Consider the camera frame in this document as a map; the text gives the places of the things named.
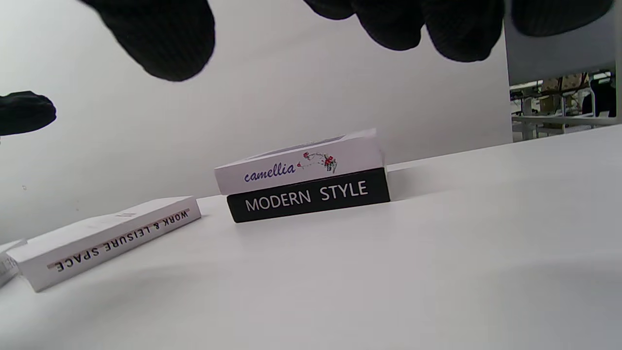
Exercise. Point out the white background desk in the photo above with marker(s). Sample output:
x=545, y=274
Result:
x=559, y=119

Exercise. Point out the cardboard box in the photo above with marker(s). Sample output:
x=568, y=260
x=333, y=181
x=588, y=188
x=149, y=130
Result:
x=554, y=90

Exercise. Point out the white book floral label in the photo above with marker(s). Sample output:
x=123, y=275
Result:
x=359, y=155

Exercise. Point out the grey partition panel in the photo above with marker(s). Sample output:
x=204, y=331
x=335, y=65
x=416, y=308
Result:
x=554, y=58

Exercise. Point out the white book black spine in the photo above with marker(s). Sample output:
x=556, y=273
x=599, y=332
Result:
x=311, y=209

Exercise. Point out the person's right hand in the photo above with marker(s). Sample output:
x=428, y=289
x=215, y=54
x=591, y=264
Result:
x=165, y=39

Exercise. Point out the person's left hand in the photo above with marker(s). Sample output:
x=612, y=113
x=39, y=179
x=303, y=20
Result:
x=24, y=112

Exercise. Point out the white backdrop board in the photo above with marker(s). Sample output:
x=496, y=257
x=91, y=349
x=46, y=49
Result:
x=291, y=97

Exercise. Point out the white book red-lined spine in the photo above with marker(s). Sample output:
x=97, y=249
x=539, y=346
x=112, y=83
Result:
x=87, y=233

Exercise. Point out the white book overlapping letters print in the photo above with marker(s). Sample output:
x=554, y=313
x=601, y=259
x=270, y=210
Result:
x=7, y=265

